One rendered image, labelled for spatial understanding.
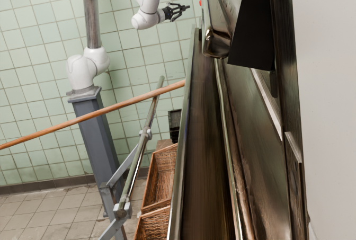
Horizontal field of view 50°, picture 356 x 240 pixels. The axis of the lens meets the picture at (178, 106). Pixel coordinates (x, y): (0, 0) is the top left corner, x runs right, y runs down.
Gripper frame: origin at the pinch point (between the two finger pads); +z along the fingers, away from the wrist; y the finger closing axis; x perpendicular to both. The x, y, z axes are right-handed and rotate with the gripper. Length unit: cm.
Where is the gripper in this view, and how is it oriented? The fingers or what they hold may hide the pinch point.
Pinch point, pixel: (184, 7)
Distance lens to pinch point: 258.4
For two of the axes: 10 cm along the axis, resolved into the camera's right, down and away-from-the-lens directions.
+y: 1.8, 9.1, 3.6
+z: 7.3, -3.7, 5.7
